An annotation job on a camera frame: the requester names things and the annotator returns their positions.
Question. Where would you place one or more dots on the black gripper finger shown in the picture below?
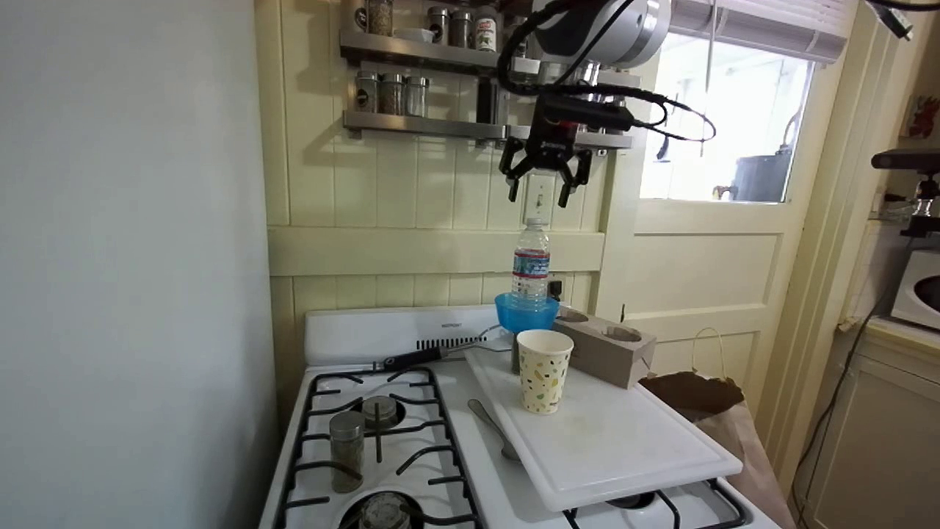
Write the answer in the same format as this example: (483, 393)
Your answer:
(577, 175)
(517, 162)

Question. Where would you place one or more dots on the cardboard cup carrier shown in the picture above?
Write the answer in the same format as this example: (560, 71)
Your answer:
(611, 357)

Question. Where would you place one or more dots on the black stove grate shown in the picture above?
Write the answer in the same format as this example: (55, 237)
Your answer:
(723, 503)
(313, 441)

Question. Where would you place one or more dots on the dotted paper cup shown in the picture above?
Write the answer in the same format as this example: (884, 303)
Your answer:
(544, 371)

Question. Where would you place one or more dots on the window blind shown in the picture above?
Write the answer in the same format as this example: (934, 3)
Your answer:
(773, 25)

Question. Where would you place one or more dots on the metal spice rack shelf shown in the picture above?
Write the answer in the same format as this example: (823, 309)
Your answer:
(422, 53)
(422, 124)

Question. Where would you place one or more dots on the blue plastic bowl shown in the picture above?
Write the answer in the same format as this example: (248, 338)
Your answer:
(528, 315)

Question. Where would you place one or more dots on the small metal cup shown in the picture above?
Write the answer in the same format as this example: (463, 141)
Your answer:
(345, 450)

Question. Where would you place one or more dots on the dark bucket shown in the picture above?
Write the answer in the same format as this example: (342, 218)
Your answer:
(763, 177)

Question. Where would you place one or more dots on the brown paper bag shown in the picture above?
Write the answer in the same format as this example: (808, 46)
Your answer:
(723, 413)

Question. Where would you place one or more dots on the cream cabinet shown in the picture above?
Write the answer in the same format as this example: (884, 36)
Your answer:
(883, 429)

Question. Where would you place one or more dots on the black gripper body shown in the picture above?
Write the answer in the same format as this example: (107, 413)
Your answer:
(560, 127)

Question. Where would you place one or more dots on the white gas stove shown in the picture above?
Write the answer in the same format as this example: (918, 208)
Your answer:
(391, 332)

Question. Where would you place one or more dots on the glass spice jar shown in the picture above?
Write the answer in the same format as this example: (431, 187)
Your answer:
(458, 27)
(364, 93)
(419, 94)
(486, 31)
(391, 93)
(439, 25)

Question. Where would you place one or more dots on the white plastic cutting board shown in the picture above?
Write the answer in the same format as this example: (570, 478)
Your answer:
(605, 441)

